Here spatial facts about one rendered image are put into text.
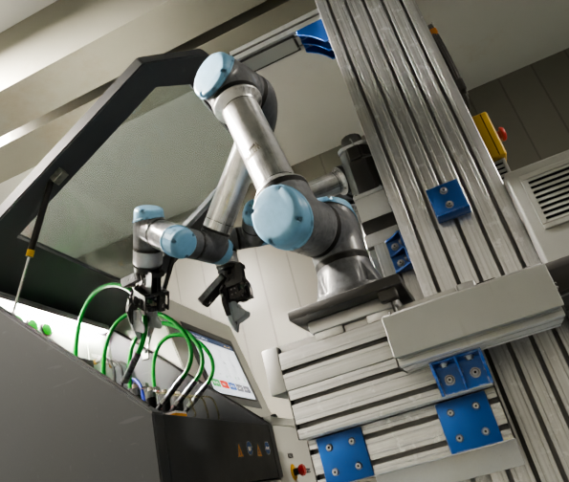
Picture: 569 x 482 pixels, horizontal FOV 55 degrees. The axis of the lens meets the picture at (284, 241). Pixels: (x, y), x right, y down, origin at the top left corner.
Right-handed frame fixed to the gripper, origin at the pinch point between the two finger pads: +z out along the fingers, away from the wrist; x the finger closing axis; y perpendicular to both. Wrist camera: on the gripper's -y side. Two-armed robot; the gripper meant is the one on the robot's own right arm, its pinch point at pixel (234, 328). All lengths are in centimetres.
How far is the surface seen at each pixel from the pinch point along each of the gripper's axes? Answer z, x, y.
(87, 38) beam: -121, -19, -27
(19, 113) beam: -118, -5, -73
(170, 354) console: -6.5, 23.0, -35.3
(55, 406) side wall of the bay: 19, -47, -27
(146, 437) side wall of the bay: 32, -47, -5
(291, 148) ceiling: -150, 143, 6
